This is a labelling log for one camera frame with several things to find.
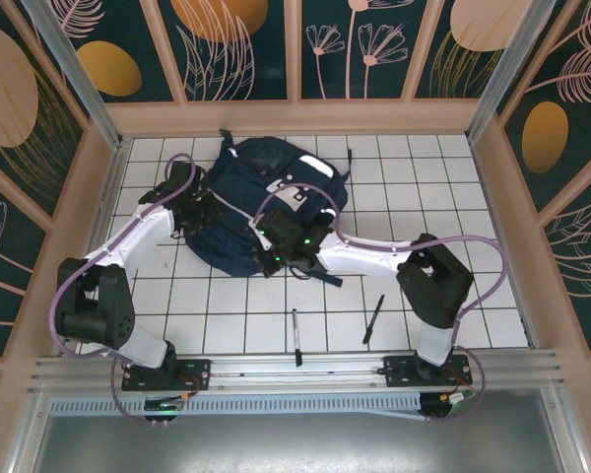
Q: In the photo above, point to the navy blue backpack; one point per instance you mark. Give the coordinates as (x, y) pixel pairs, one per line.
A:
(246, 197)

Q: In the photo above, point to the black and white marker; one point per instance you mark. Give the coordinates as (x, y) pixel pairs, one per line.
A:
(297, 337)

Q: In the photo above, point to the black pen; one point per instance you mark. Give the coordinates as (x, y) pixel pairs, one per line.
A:
(374, 318)

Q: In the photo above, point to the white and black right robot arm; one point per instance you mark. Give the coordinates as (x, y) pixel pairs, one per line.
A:
(364, 256)

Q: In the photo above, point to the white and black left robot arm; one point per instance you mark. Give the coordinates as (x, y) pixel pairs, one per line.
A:
(138, 236)

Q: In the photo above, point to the small controller board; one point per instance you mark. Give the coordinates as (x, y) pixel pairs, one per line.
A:
(448, 401)
(163, 406)

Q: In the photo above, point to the grey metal sheet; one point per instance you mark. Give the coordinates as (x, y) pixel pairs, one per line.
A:
(295, 443)

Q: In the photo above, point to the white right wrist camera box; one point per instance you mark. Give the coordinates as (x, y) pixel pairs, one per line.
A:
(261, 239)

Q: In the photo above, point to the aluminium side rail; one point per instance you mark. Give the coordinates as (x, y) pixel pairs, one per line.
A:
(103, 222)
(500, 236)

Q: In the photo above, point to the aluminium mounting rail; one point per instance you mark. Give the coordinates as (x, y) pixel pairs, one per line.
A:
(256, 374)

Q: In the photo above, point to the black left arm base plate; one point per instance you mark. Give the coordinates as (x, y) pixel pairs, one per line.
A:
(192, 372)

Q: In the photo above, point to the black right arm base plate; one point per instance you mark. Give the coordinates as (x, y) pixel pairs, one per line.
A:
(399, 372)

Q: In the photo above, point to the aluminium frame post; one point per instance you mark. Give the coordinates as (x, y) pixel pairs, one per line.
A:
(505, 74)
(76, 74)

